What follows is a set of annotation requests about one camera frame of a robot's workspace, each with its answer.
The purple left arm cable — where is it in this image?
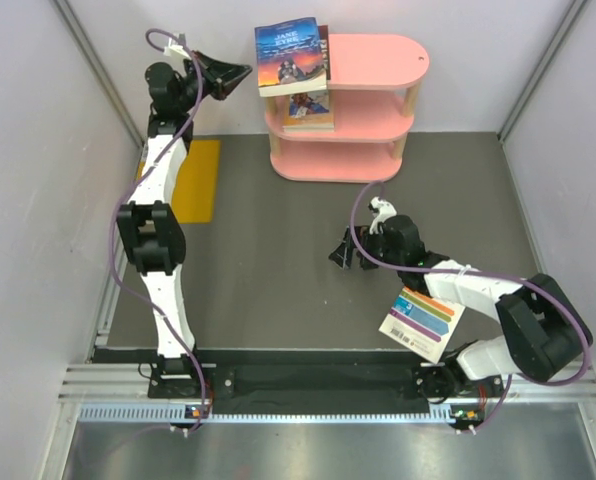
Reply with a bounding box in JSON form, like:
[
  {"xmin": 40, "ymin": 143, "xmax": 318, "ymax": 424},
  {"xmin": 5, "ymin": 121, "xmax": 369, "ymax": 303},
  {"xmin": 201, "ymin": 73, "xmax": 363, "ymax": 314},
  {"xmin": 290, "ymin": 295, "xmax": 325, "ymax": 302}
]
[{"xmin": 107, "ymin": 28, "xmax": 214, "ymax": 441}]

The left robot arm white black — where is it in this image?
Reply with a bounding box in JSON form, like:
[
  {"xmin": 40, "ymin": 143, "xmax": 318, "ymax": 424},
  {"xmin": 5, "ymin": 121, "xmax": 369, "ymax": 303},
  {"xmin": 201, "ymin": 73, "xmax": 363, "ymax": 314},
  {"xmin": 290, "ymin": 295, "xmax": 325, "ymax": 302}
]
[{"xmin": 115, "ymin": 51, "xmax": 252, "ymax": 399}]

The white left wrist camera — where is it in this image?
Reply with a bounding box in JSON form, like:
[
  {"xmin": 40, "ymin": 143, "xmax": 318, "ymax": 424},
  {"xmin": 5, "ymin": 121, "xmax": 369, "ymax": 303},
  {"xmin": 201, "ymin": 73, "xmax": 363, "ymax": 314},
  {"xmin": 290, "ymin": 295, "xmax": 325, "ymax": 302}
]
[{"xmin": 163, "ymin": 34, "xmax": 190, "ymax": 60}]

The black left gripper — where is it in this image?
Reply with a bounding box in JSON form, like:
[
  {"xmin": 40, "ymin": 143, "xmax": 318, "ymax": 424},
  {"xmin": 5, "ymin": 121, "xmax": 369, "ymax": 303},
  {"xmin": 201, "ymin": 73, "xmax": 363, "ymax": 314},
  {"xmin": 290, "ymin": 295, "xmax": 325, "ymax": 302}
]
[{"xmin": 176, "ymin": 50, "xmax": 252, "ymax": 113}]

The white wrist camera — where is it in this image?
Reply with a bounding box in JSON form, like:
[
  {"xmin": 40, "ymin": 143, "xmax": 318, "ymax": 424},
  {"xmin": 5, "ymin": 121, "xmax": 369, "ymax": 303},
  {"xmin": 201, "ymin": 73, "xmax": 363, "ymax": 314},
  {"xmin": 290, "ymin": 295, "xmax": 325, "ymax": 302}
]
[
  {"xmin": 163, "ymin": 34, "xmax": 190, "ymax": 60},
  {"xmin": 368, "ymin": 196, "xmax": 397, "ymax": 235}
]

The yellow plastic file folder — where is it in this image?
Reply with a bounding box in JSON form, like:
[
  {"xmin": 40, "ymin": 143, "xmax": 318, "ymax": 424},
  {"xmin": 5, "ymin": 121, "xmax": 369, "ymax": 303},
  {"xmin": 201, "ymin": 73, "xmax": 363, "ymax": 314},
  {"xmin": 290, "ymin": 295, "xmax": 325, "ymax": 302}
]
[{"xmin": 128, "ymin": 140, "xmax": 221, "ymax": 224}]

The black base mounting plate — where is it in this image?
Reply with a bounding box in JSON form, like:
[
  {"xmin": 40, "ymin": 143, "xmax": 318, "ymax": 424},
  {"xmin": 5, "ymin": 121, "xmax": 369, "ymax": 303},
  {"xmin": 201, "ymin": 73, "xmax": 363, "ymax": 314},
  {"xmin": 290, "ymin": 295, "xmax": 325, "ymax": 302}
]
[{"xmin": 142, "ymin": 348, "xmax": 504, "ymax": 414}]

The orange Othello book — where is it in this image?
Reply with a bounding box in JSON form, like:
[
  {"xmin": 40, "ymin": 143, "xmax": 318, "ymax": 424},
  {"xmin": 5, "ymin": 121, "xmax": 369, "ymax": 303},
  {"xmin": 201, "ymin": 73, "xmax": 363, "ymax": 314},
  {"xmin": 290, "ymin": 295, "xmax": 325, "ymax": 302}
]
[{"xmin": 282, "ymin": 91, "xmax": 334, "ymax": 127}]

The pink three-tier shelf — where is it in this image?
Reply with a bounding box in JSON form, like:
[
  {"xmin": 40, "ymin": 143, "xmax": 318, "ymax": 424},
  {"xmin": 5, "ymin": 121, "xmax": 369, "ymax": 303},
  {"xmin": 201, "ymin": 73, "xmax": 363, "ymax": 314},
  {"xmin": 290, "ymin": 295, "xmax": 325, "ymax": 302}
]
[{"xmin": 265, "ymin": 33, "xmax": 430, "ymax": 183}]

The dark red book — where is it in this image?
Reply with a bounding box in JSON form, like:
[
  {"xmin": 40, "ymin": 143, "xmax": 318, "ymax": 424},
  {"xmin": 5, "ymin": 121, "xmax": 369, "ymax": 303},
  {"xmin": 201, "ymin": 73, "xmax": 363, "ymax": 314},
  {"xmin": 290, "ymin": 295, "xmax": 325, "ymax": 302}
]
[{"xmin": 318, "ymin": 25, "xmax": 331, "ymax": 81}]

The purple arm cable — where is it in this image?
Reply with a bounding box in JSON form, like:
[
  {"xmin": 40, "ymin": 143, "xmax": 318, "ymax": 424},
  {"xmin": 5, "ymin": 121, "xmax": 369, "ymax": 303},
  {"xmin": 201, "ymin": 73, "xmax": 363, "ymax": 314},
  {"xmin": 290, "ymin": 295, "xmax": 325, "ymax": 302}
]
[
  {"xmin": 107, "ymin": 28, "xmax": 214, "ymax": 441},
  {"xmin": 350, "ymin": 180, "xmax": 594, "ymax": 435}
]

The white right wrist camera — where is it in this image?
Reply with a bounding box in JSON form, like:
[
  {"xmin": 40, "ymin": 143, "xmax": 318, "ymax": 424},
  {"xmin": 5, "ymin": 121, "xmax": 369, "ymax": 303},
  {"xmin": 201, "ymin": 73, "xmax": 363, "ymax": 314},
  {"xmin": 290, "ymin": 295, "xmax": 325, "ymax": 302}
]
[{"xmin": 368, "ymin": 196, "xmax": 397, "ymax": 235}]

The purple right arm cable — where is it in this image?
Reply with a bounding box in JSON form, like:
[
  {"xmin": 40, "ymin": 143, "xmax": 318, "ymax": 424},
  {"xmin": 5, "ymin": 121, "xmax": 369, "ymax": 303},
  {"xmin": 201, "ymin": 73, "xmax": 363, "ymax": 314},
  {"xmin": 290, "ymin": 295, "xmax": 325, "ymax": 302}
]
[{"xmin": 350, "ymin": 180, "xmax": 594, "ymax": 435}]

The aluminium frame rail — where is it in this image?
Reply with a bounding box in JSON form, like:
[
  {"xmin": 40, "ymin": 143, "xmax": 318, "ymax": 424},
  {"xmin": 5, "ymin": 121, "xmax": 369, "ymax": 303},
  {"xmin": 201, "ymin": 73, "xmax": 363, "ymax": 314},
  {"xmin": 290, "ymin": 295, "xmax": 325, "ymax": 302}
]
[{"xmin": 57, "ymin": 362, "xmax": 596, "ymax": 426}]

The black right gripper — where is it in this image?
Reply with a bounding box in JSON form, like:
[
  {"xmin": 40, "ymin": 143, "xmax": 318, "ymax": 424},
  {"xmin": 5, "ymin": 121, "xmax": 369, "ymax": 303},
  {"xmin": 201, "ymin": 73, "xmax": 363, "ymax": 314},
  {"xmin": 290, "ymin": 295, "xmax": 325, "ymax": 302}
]
[{"xmin": 329, "ymin": 226, "xmax": 405, "ymax": 271}]

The white colourful back-cover book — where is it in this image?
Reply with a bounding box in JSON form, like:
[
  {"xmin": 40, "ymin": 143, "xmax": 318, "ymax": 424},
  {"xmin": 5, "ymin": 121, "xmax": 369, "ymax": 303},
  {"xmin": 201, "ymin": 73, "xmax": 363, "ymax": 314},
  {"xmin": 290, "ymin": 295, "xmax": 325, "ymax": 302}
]
[{"xmin": 379, "ymin": 287, "xmax": 465, "ymax": 364}]

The blue Jane Eyre book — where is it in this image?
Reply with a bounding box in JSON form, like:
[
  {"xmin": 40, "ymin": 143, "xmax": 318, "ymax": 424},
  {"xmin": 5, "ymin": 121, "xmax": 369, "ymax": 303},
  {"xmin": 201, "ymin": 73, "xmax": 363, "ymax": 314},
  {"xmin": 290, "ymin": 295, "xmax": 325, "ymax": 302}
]
[{"xmin": 254, "ymin": 17, "xmax": 327, "ymax": 98}]

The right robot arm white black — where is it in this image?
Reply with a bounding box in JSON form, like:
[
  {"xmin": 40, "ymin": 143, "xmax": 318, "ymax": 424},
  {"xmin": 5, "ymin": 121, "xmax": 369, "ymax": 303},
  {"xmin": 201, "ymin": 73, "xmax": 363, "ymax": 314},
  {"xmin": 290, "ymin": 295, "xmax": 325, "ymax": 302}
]
[{"xmin": 329, "ymin": 215, "xmax": 593, "ymax": 396}]

